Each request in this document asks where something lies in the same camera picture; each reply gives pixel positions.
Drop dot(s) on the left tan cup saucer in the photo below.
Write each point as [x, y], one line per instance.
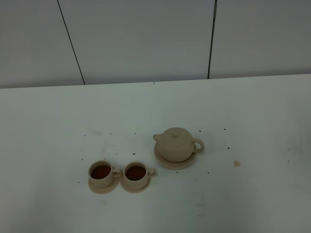
[104, 190]

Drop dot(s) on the tan cup saucer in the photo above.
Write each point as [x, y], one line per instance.
[131, 190]
[104, 190]

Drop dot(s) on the left tan teacup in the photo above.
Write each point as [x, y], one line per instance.
[102, 175]

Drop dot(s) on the right tan cup saucer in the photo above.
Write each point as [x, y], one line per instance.
[131, 190]

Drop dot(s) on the tan teapot saucer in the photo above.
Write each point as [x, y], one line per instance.
[171, 165]

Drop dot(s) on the tan ceramic teapot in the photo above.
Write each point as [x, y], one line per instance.
[177, 144]

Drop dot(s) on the right tan teacup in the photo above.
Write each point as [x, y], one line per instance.
[136, 174]

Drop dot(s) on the tan teacup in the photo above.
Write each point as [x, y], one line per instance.
[136, 174]
[102, 175]

